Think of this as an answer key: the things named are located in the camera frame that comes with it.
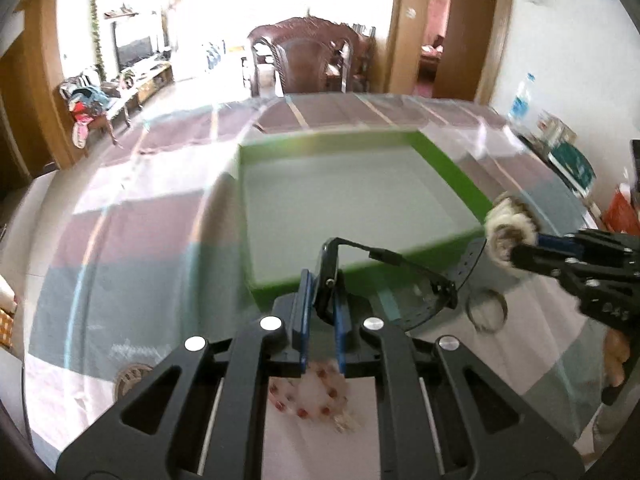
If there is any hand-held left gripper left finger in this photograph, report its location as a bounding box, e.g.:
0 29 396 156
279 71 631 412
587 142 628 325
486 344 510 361
57 269 314 480

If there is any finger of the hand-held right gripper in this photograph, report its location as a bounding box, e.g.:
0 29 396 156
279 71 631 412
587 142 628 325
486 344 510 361
509 244 636 325
537 229 640 263

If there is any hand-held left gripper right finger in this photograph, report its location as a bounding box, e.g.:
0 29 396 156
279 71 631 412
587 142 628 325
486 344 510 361
332 282 586 480

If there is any white wrist watch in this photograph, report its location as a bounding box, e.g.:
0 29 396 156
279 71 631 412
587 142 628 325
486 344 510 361
484 210 538 267

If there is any black wrist watch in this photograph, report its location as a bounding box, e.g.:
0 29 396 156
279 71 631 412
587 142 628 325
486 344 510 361
314 236 487 333

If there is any red bead bracelet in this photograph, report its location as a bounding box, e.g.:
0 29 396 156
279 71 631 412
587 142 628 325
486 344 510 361
268 366 351 423

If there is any green cardboard box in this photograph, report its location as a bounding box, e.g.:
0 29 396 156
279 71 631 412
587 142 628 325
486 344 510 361
235 130 496 313

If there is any person's right hand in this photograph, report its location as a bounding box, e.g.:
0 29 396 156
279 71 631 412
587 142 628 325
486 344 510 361
602 331 632 387

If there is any red bag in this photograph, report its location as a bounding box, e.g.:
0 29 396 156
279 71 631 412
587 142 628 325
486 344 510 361
601 182 640 237

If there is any silver bangle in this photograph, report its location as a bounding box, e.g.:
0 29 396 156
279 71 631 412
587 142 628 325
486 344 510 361
466 290 509 333

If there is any plastic water bottle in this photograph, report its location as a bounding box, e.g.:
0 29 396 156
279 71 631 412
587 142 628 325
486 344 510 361
507 72 537 127

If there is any carved wooden chair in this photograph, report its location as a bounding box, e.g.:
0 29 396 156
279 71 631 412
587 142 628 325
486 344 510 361
246 16 377 97

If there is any wooden television cabinet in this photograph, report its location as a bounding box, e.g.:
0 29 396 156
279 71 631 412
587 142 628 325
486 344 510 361
134 61 175 105

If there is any chair with clothes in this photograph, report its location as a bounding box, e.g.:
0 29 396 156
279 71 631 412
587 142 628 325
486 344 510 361
59 66 142 150

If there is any television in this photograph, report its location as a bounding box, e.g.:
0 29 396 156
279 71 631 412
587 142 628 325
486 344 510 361
115 35 154 65

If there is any green leaf garland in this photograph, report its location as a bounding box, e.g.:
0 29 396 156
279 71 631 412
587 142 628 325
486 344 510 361
88 0 107 81

